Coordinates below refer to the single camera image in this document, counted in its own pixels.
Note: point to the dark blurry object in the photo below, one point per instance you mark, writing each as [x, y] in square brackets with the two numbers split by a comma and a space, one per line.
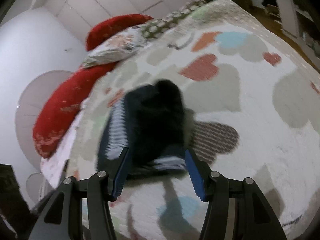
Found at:
[12, 200]

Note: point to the floral pillow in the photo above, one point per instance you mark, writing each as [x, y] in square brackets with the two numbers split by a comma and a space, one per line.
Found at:
[115, 47]

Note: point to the long red pillow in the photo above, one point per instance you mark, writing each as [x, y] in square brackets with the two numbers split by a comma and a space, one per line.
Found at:
[62, 105]

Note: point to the small red pillow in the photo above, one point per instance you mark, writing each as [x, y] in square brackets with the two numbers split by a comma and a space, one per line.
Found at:
[110, 30]

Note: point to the dark navy shirt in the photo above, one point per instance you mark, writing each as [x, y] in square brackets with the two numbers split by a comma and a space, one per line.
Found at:
[155, 120]

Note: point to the white bed sheet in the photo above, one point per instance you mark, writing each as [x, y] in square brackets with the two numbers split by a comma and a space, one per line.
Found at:
[60, 155]

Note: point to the heart pattern quilt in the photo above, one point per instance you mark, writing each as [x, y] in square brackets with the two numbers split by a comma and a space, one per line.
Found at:
[250, 142]

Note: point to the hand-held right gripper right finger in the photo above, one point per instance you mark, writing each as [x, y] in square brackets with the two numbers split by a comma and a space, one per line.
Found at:
[196, 177]

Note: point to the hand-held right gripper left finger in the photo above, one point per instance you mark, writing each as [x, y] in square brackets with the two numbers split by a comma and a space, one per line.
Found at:
[122, 175]

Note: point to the olive polka dot pillow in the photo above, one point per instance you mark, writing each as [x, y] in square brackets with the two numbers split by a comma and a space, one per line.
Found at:
[157, 26]

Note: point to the cluttered white shelf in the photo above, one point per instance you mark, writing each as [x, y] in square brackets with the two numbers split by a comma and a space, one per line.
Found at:
[287, 10]

